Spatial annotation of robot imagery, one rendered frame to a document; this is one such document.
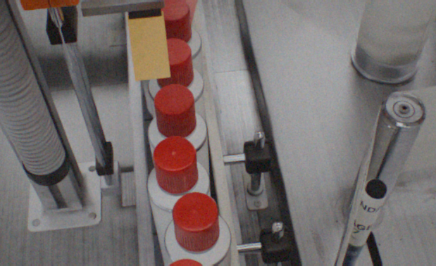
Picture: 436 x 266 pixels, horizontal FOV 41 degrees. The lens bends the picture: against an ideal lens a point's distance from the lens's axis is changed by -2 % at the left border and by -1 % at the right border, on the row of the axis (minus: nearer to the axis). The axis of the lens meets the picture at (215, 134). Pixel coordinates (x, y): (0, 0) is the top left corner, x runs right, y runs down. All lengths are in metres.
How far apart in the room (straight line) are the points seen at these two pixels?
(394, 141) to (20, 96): 0.31
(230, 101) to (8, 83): 0.47
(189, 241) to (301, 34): 0.45
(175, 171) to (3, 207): 0.36
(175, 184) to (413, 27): 0.37
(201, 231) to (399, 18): 0.38
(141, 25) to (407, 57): 0.37
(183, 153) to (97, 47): 0.46
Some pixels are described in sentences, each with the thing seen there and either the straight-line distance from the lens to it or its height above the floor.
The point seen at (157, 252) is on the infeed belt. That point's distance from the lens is 0.64.
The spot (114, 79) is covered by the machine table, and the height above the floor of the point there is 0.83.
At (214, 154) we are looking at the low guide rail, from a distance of 0.65.
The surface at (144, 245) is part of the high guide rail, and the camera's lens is 0.55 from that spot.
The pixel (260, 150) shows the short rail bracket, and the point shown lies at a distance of 0.64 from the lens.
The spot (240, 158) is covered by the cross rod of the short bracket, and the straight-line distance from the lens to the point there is 0.65.
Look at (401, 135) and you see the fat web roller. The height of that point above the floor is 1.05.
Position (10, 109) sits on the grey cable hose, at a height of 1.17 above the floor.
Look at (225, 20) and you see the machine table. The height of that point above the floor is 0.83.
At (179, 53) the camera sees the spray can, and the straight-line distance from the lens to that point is 0.51.
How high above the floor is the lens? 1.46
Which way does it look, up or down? 55 degrees down
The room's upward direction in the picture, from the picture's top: 2 degrees counter-clockwise
